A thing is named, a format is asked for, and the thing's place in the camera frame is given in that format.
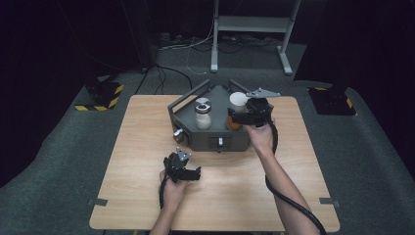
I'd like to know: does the person's left hand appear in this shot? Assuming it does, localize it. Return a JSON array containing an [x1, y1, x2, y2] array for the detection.
[[158, 169, 190, 213]]

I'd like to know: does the black floor cable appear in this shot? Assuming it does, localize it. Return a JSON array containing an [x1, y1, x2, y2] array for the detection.
[[134, 63, 194, 96]]

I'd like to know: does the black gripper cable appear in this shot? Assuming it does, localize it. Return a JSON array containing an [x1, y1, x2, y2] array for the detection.
[[158, 175, 168, 211], [264, 118, 328, 235]]

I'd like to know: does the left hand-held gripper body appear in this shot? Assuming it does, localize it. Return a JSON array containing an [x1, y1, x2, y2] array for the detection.
[[163, 147, 193, 184]]

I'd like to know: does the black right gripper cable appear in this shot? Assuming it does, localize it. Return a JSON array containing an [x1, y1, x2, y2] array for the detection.
[[264, 118, 328, 235]]

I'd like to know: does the black yellow striped stand base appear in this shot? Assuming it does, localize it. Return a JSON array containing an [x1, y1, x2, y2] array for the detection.
[[307, 85, 359, 118], [74, 80, 126, 113]]

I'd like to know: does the amber glass jar white lid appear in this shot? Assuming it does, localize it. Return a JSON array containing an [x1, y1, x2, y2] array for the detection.
[[225, 91, 252, 131]]

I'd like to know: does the person's right hand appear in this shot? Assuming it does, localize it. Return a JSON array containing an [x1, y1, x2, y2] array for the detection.
[[244, 120, 277, 157]]

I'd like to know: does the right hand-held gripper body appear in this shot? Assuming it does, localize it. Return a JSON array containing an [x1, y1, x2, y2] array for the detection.
[[246, 87, 282, 128]]

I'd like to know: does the clear glass jar white powder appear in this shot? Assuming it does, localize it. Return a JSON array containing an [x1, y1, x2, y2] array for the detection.
[[194, 97, 213, 130]]

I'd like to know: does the grey metal stand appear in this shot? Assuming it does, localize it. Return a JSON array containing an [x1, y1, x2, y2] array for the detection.
[[209, 0, 301, 76]]

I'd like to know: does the dark grey organizer tray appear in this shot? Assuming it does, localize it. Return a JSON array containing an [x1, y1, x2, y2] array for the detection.
[[166, 78, 276, 154]]

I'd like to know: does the white floor cable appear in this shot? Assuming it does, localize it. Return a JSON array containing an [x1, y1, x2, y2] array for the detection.
[[159, 19, 217, 76]]

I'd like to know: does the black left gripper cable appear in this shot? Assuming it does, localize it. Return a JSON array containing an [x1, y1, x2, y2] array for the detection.
[[158, 175, 168, 211]]

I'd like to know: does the grey tape strip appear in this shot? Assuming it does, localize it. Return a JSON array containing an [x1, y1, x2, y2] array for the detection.
[[318, 196, 342, 209], [87, 197, 109, 208]]

